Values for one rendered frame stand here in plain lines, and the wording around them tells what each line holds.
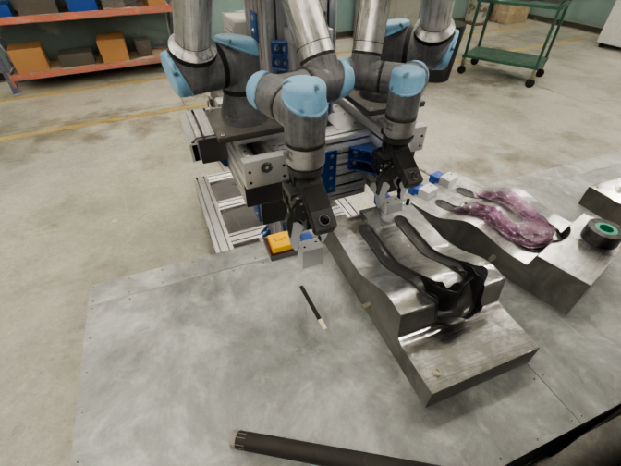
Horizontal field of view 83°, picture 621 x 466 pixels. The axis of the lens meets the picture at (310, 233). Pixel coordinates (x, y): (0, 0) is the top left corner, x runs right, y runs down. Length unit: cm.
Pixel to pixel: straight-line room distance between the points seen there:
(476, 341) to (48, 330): 193
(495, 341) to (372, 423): 30
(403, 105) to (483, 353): 55
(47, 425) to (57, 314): 58
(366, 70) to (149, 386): 87
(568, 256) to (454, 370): 42
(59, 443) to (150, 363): 102
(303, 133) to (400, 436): 57
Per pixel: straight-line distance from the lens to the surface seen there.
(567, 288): 100
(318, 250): 78
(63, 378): 199
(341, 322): 85
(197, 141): 128
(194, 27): 95
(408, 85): 85
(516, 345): 85
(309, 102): 60
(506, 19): 884
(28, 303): 239
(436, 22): 119
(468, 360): 79
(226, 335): 85
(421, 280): 80
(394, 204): 100
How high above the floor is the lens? 150
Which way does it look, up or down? 41 degrees down
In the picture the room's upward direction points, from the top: straight up
